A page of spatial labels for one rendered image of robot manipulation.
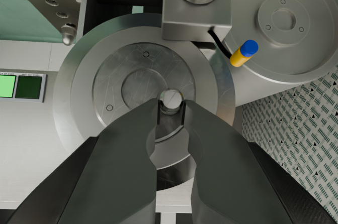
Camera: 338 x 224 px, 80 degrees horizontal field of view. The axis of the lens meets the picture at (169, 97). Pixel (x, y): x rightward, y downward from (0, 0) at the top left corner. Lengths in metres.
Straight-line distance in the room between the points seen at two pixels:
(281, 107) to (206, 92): 0.17
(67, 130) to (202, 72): 0.12
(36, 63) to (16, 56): 0.30
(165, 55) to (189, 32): 0.03
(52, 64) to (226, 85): 3.22
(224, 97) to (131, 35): 0.09
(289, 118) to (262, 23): 0.14
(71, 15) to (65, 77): 0.36
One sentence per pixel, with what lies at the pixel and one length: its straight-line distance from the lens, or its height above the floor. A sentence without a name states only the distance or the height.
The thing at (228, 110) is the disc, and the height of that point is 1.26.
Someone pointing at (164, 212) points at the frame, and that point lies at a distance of 0.53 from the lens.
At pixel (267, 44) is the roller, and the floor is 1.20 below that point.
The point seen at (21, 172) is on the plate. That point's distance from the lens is 0.58.
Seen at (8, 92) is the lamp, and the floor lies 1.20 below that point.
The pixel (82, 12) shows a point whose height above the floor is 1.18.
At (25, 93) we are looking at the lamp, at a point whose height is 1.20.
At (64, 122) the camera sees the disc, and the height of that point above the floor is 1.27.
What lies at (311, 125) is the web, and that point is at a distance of 0.27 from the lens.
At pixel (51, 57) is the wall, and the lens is 3.38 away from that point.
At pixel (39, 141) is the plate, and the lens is 0.56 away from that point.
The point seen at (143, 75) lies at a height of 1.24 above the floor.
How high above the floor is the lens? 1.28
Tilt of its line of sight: 10 degrees down
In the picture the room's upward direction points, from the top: 178 degrees counter-clockwise
